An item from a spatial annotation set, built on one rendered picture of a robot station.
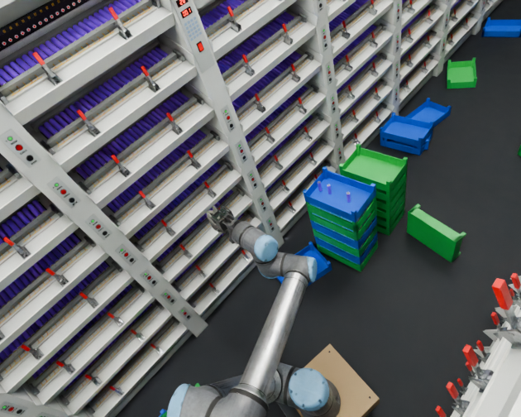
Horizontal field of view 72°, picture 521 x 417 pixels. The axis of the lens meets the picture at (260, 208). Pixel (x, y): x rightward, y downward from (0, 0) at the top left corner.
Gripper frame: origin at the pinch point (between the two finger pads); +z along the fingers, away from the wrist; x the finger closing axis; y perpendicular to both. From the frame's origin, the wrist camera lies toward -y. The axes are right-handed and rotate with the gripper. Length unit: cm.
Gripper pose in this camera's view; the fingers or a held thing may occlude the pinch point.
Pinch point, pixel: (210, 213)
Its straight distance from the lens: 153.1
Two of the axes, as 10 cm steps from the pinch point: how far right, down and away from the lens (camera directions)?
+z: -6.9, -3.8, 6.2
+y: -2.8, -6.4, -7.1
